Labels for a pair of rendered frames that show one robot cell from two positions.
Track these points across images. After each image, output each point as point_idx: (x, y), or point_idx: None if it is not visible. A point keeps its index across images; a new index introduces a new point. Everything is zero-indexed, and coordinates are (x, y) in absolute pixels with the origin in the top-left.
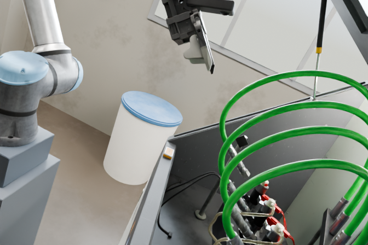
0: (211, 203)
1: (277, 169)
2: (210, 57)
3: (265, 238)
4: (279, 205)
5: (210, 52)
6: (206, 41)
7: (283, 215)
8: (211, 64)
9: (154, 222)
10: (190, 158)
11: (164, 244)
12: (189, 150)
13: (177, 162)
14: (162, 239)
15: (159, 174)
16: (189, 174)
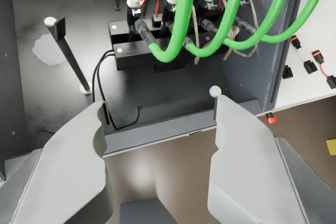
0: (52, 80)
1: None
2: (237, 104)
3: (207, 9)
4: None
5: (94, 144)
6: (100, 196)
7: None
8: (104, 115)
9: (190, 115)
10: (7, 128)
11: (152, 108)
12: (0, 135)
13: (18, 145)
14: (148, 111)
15: (118, 144)
16: (20, 122)
